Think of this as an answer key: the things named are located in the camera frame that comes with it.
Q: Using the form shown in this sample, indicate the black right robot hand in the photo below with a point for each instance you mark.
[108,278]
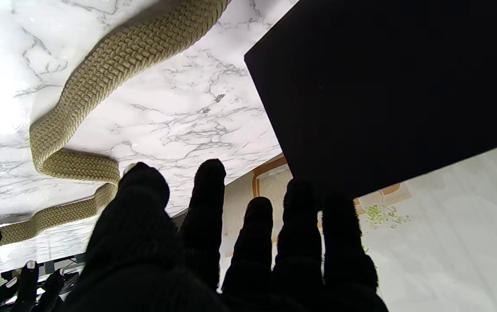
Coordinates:
[27,290]

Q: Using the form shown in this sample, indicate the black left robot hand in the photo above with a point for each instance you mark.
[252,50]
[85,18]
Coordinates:
[144,251]

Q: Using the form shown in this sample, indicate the beige woven belt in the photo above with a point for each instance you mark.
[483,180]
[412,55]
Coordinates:
[114,65]

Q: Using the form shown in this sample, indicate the black belt storage box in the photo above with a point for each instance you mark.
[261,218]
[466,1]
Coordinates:
[382,86]

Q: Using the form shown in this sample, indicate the printed room scene backdrop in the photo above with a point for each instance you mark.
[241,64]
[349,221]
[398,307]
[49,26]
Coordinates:
[426,238]

